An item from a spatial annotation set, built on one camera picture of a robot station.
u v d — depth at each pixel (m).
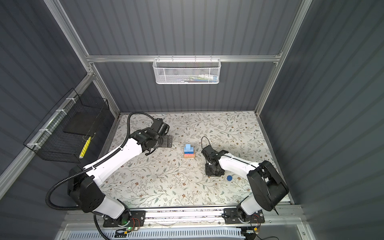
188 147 0.89
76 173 0.43
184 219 0.75
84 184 0.41
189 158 0.95
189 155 0.94
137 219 0.72
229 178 0.87
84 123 0.77
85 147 0.69
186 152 0.94
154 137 0.61
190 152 0.93
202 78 0.92
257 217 0.72
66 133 0.72
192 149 0.91
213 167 0.66
